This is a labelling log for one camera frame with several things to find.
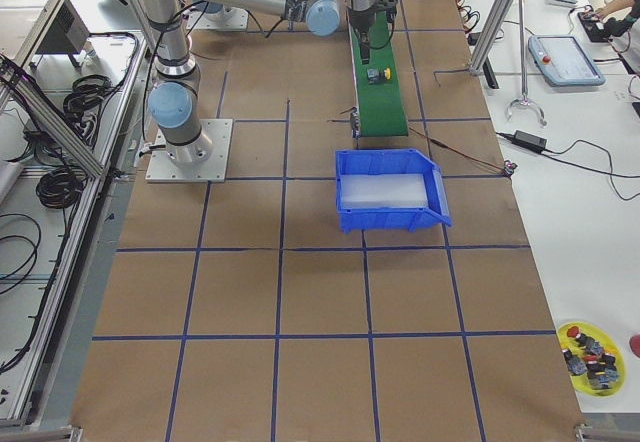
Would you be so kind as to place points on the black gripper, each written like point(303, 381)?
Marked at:
point(359, 20)

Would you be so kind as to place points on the yellow push button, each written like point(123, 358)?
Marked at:
point(378, 76)

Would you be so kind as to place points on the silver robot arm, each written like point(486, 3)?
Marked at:
point(211, 8)
point(173, 101)

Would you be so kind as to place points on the pile of spare buttons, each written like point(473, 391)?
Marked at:
point(592, 367)

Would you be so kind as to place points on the person hand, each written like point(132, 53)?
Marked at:
point(609, 8)

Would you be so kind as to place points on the green conveyor belt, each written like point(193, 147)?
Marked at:
point(379, 109)

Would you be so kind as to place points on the blue bin right side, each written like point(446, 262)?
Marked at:
point(389, 189)

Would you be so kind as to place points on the silver reacher grabber tool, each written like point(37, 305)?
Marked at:
point(523, 101)

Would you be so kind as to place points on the teach pendant tablet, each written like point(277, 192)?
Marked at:
point(563, 62)

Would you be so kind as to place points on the black power adapter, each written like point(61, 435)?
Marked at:
point(529, 141)

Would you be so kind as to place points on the brown paper table cover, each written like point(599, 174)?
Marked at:
point(241, 312)

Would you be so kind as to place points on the yellow plate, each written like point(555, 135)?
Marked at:
point(605, 340)

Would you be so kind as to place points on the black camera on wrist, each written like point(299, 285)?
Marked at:
point(389, 9)

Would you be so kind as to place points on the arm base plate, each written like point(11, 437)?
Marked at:
point(206, 159)
point(231, 19)

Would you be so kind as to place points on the aluminium frame post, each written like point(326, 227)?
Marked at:
point(493, 23)

